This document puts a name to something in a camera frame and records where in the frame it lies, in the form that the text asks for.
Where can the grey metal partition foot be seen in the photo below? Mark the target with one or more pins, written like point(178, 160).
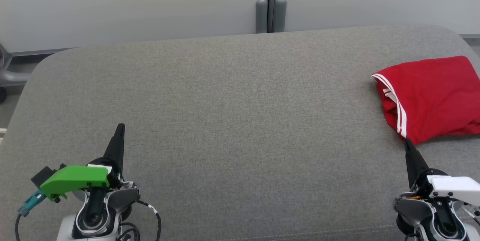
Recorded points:
point(13, 77)

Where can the grey partition post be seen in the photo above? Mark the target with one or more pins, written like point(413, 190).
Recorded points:
point(280, 16)
point(261, 16)

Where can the black caster wheel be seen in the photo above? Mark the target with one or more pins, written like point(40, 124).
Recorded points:
point(2, 95)

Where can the grey fabric sofa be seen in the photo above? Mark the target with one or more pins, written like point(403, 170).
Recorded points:
point(225, 102)

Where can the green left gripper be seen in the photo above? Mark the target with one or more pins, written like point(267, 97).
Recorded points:
point(75, 179)

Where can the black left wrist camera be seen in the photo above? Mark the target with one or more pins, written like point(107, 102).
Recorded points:
point(43, 175)

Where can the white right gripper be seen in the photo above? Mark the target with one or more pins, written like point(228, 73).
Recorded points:
point(453, 188)

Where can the red white number jersey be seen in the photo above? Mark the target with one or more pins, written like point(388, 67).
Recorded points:
point(435, 95)

